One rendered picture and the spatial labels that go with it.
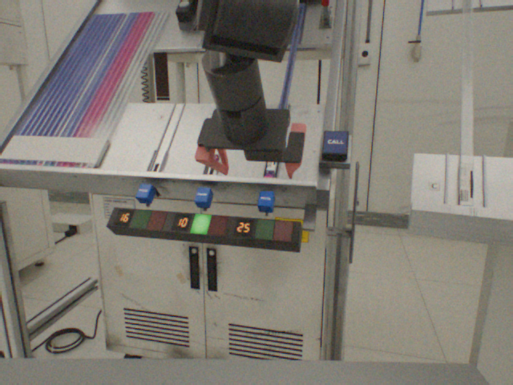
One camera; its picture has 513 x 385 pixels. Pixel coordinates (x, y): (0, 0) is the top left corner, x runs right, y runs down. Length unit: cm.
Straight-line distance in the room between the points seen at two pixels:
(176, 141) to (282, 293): 53
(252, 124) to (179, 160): 31
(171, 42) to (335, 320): 72
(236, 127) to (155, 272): 79
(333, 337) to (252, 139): 44
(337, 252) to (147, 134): 43
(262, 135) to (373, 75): 213
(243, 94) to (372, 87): 218
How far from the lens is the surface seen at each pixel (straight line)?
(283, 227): 60
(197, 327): 119
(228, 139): 46
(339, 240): 66
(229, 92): 40
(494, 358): 82
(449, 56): 262
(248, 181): 62
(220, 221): 63
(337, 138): 63
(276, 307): 108
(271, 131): 46
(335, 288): 70
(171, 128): 77
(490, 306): 77
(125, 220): 69
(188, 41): 98
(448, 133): 264
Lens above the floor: 87
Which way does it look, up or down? 15 degrees down
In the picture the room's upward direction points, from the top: straight up
